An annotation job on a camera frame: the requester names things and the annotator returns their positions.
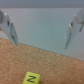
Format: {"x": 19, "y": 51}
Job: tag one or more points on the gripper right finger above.
{"x": 71, "y": 32}

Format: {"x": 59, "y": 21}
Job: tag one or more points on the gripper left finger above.
{"x": 10, "y": 29}

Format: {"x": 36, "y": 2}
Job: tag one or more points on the yellow block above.
{"x": 32, "y": 78}

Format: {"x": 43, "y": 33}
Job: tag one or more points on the white cabinet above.
{"x": 41, "y": 25}

